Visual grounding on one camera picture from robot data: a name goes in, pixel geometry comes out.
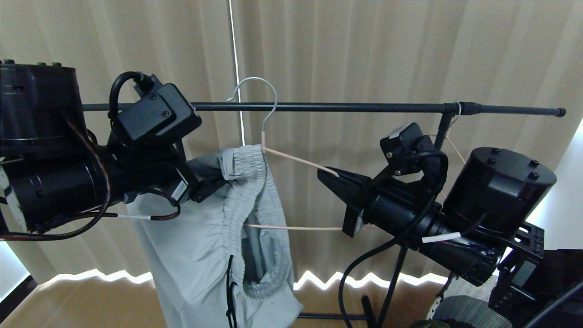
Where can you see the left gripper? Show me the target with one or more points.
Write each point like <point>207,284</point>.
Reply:
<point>150,168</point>

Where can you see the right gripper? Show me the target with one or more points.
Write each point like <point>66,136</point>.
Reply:
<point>391,209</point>

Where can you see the pink clothes hanger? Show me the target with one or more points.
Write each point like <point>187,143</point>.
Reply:
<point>457,149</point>
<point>300,227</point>

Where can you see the pale grey shorts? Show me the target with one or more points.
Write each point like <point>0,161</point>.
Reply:
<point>196,255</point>

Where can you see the green garment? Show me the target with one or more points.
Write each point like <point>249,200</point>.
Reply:
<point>432,325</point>

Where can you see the black clothes rack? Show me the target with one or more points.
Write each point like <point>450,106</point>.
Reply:
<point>346,107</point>

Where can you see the white laundry basket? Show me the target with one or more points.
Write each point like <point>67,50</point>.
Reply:
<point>460,310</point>

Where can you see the beige curtain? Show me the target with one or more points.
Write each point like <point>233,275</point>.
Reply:
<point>346,54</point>

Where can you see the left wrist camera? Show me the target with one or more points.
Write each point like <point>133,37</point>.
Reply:
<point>155,114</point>

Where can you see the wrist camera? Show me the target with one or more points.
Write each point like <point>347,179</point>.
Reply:
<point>155,114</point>
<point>403,141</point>

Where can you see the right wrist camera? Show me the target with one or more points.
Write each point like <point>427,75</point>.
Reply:
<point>403,141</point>

